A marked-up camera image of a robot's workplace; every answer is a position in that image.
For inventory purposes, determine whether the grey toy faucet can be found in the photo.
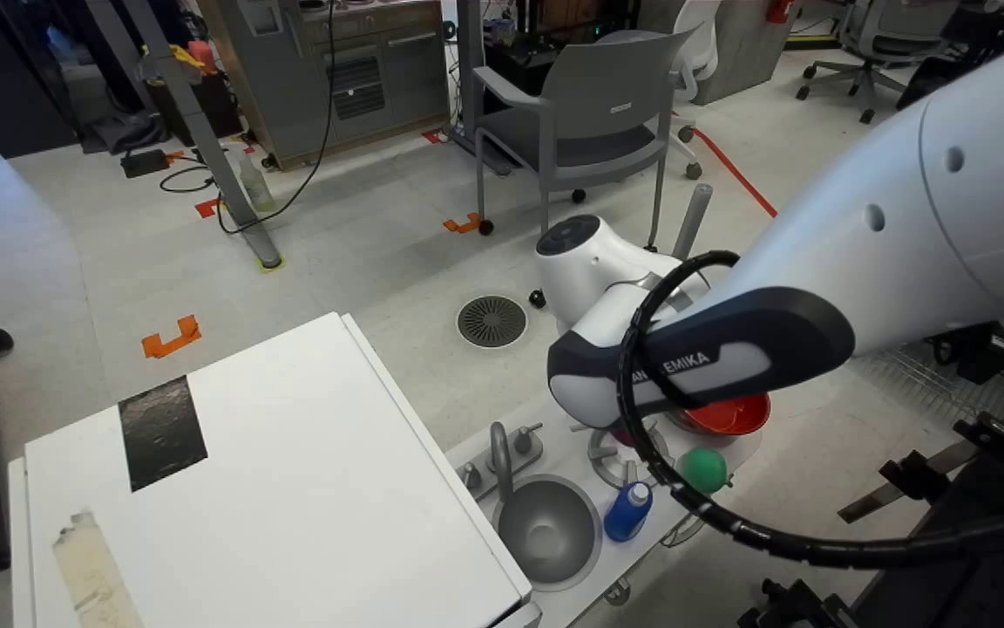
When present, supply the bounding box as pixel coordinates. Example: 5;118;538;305
456;420;551;507

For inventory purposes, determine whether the metal toy sink basin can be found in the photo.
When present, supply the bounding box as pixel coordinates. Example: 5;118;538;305
494;473;605;591

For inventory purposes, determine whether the red plastic bowl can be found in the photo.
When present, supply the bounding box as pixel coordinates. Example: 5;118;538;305
678;391;775;443

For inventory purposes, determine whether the green round plush toy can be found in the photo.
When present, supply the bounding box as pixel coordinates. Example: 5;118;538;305
678;443;735;494

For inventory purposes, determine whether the white toy kitchen counter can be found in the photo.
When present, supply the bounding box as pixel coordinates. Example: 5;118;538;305
444;405;769;628

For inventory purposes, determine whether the round grey floor drain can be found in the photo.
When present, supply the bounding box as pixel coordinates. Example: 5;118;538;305
452;290;531;352

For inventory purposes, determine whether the grey metal pole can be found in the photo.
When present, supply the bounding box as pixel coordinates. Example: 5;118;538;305
669;178;720;264

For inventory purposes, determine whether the grey armchair on castors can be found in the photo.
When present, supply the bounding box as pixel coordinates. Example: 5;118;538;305
472;26;707;256

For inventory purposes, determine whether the blue bottle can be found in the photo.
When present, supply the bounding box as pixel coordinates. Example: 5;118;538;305
601;477;659;549

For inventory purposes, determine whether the red floor tape line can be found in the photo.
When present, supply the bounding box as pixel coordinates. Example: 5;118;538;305
686;122;781;225

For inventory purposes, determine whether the white square table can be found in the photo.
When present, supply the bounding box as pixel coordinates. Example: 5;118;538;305
5;307;549;628

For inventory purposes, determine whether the grey metal cabinet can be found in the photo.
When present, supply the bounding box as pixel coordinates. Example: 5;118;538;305
199;0;459;170

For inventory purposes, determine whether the grey tripod leg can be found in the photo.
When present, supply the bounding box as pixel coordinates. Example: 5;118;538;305
117;0;286;276

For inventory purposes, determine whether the black office chair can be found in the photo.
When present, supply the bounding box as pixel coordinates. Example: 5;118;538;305
791;0;1001;130

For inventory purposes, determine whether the orange floor tape bracket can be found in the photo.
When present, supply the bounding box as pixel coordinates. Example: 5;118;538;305
138;311;206;363

